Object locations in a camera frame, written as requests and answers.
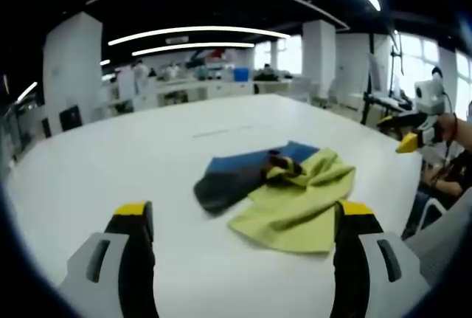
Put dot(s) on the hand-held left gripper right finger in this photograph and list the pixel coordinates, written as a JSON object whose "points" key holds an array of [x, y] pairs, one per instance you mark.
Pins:
{"points": [[372, 259]]}

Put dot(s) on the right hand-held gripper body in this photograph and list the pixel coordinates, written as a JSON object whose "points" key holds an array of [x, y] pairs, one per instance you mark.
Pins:
{"points": [[429, 93]]}

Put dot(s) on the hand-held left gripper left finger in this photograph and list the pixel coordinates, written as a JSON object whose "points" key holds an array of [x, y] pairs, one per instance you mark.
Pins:
{"points": [[110, 259]]}

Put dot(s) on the yellow-green blue garment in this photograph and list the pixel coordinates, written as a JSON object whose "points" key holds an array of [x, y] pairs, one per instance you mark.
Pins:
{"points": [[295, 211]]}

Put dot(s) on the person's right hand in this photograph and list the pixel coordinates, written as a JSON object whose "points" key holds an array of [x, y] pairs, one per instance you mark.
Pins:
{"points": [[447, 128]]}

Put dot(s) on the black metal stand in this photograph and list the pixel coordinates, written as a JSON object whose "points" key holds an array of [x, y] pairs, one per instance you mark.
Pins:
{"points": [[367, 104]]}

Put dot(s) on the seated person at right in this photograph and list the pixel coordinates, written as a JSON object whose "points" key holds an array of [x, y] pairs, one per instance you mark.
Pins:
{"points": [[455, 178]]}

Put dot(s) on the white plastic chair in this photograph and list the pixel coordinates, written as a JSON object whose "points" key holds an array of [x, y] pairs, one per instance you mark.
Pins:
{"points": [[433, 209]]}

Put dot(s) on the white pillar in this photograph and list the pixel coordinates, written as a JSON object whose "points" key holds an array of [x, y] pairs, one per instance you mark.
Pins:
{"points": [[72, 71], [319, 56]]}

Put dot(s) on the black chair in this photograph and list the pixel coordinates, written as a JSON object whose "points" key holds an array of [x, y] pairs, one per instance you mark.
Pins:
{"points": [[71, 117]]}

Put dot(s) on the blue storage box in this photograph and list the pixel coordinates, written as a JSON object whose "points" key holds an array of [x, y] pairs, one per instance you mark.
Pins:
{"points": [[242, 74]]}

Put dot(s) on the white counter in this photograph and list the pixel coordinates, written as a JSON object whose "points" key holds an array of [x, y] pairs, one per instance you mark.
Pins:
{"points": [[191, 91]]}

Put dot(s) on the long ceiling light strip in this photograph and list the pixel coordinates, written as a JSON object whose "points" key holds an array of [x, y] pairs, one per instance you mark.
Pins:
{"points": [[199, 32]]}

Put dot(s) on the short ceiling light strip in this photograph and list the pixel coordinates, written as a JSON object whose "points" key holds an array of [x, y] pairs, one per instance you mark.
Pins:
{"points": [[191, 48]]}

